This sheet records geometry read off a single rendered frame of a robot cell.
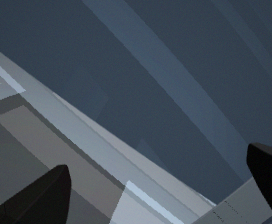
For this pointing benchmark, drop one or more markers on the grey panel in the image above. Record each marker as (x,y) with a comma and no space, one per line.
(245,206)

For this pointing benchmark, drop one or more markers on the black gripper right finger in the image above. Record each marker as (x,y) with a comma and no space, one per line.
(259,161)

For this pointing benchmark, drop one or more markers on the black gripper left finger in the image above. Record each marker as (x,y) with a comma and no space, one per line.
(44,202)

